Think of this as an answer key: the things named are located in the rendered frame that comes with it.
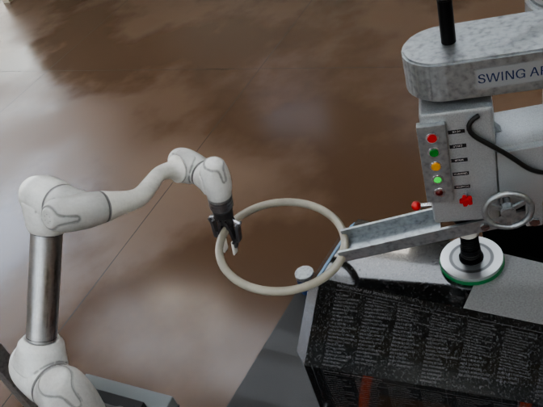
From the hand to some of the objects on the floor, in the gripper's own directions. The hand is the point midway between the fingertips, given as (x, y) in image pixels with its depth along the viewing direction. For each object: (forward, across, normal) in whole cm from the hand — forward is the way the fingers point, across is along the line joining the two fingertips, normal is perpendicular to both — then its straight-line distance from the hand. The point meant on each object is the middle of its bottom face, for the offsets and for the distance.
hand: (229, 245), depth 261 cm
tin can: (+90, +3, +60) cm, 108 cm away
